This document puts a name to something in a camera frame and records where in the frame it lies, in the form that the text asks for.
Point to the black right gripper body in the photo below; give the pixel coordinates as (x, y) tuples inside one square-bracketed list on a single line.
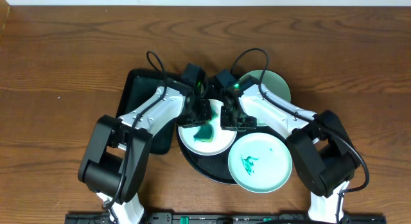
[(231, 120)]

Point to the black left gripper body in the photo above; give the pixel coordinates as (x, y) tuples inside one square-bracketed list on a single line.
[(195, 120)]

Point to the yellow green-stained sponge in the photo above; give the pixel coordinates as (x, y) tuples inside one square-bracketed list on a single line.
[(206, 132)]

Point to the white plate with green stain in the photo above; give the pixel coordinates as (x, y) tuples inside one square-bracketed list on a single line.
[(222, 138)]

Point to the mint plate with green stain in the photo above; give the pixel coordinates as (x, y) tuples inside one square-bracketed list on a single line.
[(260, 163)]

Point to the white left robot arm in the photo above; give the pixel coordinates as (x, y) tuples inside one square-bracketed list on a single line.
[(115, 160)]

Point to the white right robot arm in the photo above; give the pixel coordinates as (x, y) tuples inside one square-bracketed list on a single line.
[(321, 151)]

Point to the black round tray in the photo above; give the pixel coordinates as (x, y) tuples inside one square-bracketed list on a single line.
[(215, 167)]

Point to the black rectangular tray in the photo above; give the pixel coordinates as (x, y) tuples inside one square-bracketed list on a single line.
[(138, 89)]

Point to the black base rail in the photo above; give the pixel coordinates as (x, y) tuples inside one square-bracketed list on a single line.
[(169, 218)]

